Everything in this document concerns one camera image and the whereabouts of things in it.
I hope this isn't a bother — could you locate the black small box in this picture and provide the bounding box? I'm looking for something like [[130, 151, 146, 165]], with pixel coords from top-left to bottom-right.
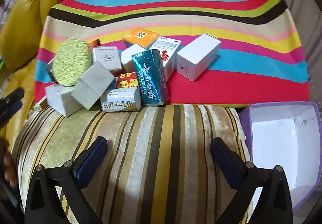
[[46, 59, 58, 84]]

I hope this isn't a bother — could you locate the green round sponge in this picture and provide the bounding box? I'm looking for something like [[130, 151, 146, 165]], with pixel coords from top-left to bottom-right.
[[52, 38, 92, 87]]

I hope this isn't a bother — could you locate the grey white box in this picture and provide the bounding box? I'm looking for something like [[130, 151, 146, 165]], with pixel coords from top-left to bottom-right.
[[71, 62, 115, 109]]

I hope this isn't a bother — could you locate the white box pink logo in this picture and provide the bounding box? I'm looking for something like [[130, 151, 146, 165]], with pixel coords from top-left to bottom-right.
[[92, 46, 122, 73]]

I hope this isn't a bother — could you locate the red yellow blue box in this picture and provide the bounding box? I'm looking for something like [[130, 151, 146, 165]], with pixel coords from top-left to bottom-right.
[[108, 72, 138, 89]]

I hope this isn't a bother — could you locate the small white cube box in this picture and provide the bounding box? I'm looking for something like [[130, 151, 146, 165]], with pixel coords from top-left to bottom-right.
[[120, 43, 147, 73]]

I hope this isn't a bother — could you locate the teal foil box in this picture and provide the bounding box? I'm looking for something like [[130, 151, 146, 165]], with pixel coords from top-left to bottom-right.
[[132, 50, 169, 106]]

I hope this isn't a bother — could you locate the orange tissue pack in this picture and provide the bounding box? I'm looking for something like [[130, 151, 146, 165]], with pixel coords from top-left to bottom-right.
[[122, 27, 160, 49]]

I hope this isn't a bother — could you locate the white blue medicine box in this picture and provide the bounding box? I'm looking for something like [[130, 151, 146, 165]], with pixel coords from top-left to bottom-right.
[[150, 36, 181, 81]]

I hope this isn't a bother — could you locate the large white box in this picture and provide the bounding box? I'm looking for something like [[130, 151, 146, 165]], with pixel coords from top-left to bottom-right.
[[176, 34, 222, 82]]

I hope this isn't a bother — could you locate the white orange slim box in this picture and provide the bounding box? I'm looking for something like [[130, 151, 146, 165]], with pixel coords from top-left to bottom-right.
[[33, 96, 48, 112]]

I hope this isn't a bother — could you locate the person left hand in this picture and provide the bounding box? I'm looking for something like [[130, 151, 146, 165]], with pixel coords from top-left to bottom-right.
[[1, 137, 18, 189]]

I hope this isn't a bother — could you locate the yellow leather sofa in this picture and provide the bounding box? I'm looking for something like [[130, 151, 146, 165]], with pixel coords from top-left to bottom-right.
[[1, 0, 62, 149]]

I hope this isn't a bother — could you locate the purple storage box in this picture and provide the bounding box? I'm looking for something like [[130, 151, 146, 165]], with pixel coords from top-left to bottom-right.
[[238, 101, 321, 210]]

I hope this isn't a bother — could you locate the rainbow striped cloth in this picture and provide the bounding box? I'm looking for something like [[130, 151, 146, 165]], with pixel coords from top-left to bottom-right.
[[34, 0, 309, 106]]

